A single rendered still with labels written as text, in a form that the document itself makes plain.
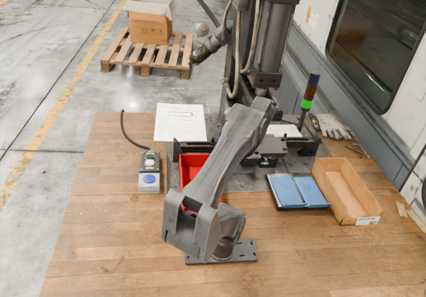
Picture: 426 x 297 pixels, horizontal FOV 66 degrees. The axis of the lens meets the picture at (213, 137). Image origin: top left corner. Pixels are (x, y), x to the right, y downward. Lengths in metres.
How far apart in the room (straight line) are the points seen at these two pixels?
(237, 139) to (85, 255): 0.54
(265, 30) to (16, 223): 1.89
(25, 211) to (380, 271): 2.00
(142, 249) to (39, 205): 1.54
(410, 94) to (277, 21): 0.70
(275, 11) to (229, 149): 0.49
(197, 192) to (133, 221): 0.48
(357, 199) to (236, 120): 0.69
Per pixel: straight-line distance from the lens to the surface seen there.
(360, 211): 1.21
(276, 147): 0.80
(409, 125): 1.48
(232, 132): 0.63
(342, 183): 1.29
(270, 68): 1.04
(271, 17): 0.99
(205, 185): 0.57
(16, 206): 2.47
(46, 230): 2.27
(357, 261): 1.07
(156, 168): 1.14
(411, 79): 1.50
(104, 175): 1.18
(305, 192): 1.16
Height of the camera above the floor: 1.68
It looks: 35 degrees down
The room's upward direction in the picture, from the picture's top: 7 degrees clockwise
